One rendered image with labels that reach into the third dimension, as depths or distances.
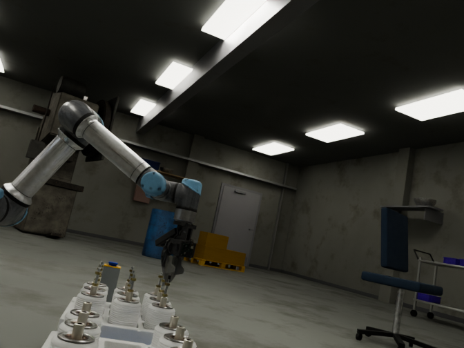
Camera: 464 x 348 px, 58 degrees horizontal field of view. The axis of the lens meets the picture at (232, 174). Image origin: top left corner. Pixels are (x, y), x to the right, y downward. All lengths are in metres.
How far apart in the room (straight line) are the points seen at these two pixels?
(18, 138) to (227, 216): 5.72
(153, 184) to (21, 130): 9.92
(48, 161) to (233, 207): 10.55
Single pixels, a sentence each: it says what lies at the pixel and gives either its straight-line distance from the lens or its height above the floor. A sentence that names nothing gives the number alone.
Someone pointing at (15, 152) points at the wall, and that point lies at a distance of 11.12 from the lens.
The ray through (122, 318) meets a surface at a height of 0.20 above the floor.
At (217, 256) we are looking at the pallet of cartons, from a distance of 8.41.
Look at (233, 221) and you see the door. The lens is 12.02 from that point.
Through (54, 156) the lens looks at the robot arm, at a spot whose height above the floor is 0.68.
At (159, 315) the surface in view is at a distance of 1.49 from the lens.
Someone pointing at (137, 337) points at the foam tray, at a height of 0.16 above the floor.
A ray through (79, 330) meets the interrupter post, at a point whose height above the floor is 0.27.
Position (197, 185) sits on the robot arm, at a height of 0.68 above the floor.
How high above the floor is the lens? 0.50
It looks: 9 degrees up
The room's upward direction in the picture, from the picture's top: 12 degrees clockwise
